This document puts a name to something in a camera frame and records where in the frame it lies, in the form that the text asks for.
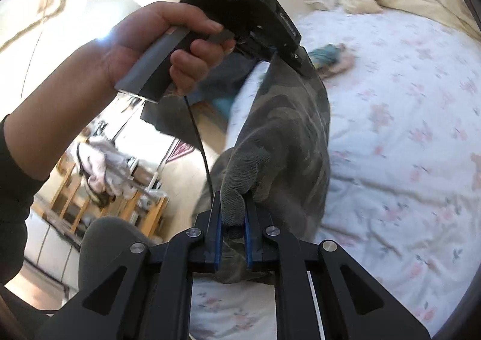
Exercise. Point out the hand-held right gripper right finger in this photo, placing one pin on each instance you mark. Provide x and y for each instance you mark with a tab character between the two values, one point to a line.
250	242

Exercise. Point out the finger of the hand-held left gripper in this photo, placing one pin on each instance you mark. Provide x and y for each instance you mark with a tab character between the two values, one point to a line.
302	61

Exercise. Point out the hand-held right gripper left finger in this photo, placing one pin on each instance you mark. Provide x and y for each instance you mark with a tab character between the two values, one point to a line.
216	242

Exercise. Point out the camouflage pants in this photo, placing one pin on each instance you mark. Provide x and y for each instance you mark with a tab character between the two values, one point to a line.
285	129

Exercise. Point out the person's left forearm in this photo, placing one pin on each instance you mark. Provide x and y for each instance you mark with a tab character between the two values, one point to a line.
49	129

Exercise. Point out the person's left hand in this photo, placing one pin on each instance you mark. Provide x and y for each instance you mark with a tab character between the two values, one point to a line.
139	35

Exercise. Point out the folded teal patterned cloth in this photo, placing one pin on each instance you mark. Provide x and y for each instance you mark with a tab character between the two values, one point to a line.
330	54

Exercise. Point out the folded pink cloth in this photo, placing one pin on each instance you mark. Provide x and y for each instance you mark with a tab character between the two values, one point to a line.
341	66

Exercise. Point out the teal bed side panel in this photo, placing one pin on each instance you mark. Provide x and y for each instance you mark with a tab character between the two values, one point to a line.
221	105

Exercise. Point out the red doormat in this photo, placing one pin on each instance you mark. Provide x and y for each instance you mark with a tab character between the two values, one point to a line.
182	152

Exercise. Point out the white floral bed sheet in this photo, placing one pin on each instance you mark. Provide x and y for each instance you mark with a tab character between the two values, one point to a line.
394	137

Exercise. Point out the black jacket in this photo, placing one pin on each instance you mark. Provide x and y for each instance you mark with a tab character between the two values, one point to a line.
169	118

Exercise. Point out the white crumpled cloth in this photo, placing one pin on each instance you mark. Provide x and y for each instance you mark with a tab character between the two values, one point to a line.
101	163

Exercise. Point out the wooden chair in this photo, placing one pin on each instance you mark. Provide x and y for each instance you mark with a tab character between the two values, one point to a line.
71	193

